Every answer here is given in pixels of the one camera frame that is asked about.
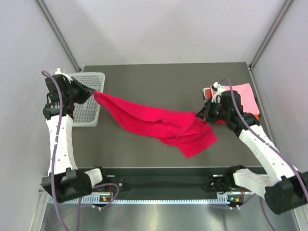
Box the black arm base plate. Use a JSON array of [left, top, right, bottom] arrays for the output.
[[103, 166, 243, 193]]

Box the right aluminium frame post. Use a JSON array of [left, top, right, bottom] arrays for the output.
[[248, 0, 295, 70]]

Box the grey slotted cable duct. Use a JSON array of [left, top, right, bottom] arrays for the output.
[[48, 194, 231, 205]]

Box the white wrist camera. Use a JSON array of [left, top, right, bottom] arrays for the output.
[[54, 68, 73, 82], [211, 82, 227, 103]]

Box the aluminium frame post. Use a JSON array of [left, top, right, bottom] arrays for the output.
[[34, 0, 82, 72], [248, 0, 295, 70]]

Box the white perforated plastic basket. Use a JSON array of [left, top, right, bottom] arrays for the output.
[[68, 72, 105, 127]]

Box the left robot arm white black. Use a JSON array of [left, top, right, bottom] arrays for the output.
[[41, 71, 109, 203]]

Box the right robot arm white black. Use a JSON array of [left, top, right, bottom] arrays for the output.
[[197, 87, 308, 215]]

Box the light pink folded t shirt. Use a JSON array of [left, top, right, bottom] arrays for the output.
[[232, 83, 260, 117]]

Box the left aluminium frame post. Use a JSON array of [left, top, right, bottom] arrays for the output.
[[34, 0, 82, 72]]

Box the red folded t shirt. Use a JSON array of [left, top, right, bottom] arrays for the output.
[[215, 120, 227, 125]]

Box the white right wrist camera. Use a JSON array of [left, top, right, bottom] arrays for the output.
[[211, 82, 227, 103]]

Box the crimson red t shirt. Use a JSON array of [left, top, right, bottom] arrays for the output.
[[94, 92, 218, 158]]

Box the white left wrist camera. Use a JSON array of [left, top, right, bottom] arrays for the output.
[[54, 68, 73, 82]]

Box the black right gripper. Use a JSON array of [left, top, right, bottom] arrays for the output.
[[196, 98, 230, 123]]

